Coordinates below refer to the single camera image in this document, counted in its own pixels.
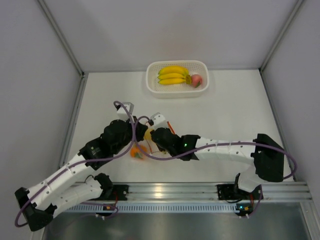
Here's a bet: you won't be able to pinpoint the clear zip top bag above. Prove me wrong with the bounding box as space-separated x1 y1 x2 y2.
129 119 177 162

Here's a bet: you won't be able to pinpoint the orange fake fruit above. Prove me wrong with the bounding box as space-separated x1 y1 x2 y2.
130 147 144 160

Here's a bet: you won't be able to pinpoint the yellow fake bananas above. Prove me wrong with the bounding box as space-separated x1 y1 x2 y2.
157 65 192 85

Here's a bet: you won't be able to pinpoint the pink fake peach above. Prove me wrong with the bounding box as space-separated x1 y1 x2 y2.
191 74 203 88

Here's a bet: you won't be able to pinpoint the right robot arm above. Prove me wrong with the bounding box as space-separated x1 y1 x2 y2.
150 127 285 199

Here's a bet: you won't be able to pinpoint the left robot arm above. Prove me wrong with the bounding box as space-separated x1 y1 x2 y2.
14 119 148 232

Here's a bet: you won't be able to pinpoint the white perforated plastic basket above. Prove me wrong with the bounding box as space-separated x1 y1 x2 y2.
145 60 210 98

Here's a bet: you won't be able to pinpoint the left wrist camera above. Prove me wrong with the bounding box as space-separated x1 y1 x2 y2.
115 102 134 121

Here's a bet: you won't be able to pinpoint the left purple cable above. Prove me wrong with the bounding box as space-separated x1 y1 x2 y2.
14 100 141 228

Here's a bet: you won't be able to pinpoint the purple cable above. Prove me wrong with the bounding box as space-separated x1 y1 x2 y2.
134 115 298 218
14 100 141 228

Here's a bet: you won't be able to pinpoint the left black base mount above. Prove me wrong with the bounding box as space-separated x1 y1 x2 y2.
100 184 129 202

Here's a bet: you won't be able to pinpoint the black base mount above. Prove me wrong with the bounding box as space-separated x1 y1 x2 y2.
100 184 129 202
217 184 261 203

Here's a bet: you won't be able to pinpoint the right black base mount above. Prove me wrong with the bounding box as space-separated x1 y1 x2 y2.
217 184 261 203

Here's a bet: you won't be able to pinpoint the white slotted cable duct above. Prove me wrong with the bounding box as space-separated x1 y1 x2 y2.
59 202 251 214

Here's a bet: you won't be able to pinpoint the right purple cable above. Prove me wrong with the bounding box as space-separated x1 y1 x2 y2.
134 115 298 218

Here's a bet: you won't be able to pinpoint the left aluminium frame post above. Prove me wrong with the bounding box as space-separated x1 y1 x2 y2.
36 0 85 77

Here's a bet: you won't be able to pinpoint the aluminium frame post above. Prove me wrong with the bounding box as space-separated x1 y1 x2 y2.
36 0 85 77
259 0 306 75

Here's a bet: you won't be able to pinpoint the aluminium mounting rail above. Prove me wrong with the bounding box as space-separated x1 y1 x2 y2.
72 181 313 201

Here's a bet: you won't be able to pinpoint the right aluminium frame post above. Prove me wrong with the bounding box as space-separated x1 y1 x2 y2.
259 0 306 75

